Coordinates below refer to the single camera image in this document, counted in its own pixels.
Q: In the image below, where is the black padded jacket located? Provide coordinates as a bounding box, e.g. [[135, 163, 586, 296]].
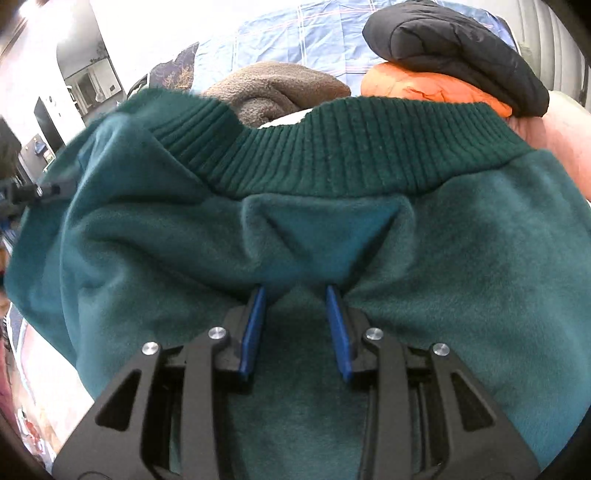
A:
[[362, 0, 550, 118]]

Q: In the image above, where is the black door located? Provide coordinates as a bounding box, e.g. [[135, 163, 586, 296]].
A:
[[33, 97, 62, 154]]

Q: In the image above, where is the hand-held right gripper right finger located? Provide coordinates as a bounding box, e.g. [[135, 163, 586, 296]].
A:
[[325, 284, 541, 480]]

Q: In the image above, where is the blue plaid bed sheet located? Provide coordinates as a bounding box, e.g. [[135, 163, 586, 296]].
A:
[[194, 0, 522, 88]]

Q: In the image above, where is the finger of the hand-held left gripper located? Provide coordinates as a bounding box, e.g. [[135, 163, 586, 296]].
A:
[[8, 182, 62, 207]]

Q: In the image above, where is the dark green fleece sweatshirt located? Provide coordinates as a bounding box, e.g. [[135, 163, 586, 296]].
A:
[[4, 88, 591, 480]]

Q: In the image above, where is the orange padded jacket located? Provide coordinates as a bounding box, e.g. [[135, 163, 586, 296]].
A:
[[360, 61, 514, 118]]

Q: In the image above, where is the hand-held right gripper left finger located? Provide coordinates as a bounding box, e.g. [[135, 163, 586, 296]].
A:
[[52, 285, 269, 480]]

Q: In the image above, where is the white fleece garment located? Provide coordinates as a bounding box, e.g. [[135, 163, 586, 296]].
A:
[[257, 110, 319, 129]]

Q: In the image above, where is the pink fleece garment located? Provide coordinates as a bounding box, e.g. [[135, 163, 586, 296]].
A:
[[508, 90, 591, 204]]

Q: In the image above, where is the white pleated curtain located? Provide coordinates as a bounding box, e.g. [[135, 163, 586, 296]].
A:
[[517, 0, 591, 93]]

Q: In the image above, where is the brown fleece garment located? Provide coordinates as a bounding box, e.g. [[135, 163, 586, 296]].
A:
[[201, 62, 352, 127]]

